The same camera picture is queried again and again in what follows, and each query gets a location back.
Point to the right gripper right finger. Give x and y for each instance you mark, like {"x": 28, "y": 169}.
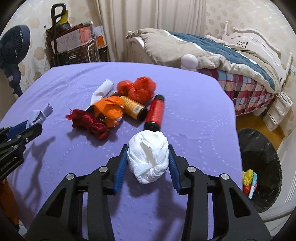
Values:
{"x": 234, "y": 216}

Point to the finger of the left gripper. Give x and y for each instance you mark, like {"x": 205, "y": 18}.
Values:
{"x": 10, "y": 133}
{"x": 18, "y": 144}

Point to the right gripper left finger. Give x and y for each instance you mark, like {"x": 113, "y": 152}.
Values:
{"x": 60, "y": 218}

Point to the white grey wrapper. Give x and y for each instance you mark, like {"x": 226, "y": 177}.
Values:
{"x": 39, "y": 116}

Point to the yellow foam net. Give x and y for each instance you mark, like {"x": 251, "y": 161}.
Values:
{"x": 247, "y": 177}

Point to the white tissue ball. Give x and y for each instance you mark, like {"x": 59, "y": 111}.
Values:
{"x": 148, "y": 156}

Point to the orange-red foam net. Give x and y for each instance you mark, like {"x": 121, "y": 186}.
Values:
{"x": 246, "y": 189}

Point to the black lined trash bin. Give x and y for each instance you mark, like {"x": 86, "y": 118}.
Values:
{"x": 259, "y": 155}

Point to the white wardrobe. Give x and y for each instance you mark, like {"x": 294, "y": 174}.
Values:
{"x": 275, "y": 217}

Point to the purple table cloth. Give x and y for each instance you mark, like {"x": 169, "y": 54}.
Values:
{"x": 198, "y": 121}

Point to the dark red fabric scrap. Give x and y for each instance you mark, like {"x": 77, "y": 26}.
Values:
{"x": 86, "y": 121}

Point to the dark blue fan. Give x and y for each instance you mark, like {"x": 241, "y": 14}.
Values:
{"x": 14, "y": 48}

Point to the orange crumpled paper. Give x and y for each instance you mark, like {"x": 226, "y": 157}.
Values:
{"x": 108, "y": 111}

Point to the black trolley with boxes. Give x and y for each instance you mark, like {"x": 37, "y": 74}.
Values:
{"x": 81, "y": 43}

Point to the small white waste bin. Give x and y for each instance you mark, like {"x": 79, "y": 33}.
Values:
{"x": 259, "y": 111}

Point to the white plastic drawer unit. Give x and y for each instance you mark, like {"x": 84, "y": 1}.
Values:
{"x": 277, "y": 111}

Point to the plaid bed sheet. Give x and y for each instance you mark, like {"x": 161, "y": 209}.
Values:
{"x": 246, "y": 94}

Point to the yellow thread spool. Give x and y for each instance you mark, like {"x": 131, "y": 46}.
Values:
{"x": 132, "y": 108}

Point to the red thread spool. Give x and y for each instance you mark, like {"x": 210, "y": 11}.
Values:
{"x": 154, "y": 118}

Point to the red plastic bag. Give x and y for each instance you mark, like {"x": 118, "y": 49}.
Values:
{"x": 141, "y": 91}

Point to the white wooden bed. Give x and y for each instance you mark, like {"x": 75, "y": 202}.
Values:
{"x": 250, "y": 39}

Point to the cream curtain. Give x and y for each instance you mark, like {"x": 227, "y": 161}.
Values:
{"x": 119, "y": 17}

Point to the blue beige quilt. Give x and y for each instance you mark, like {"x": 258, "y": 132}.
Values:
{"x": 167, "y": 49}

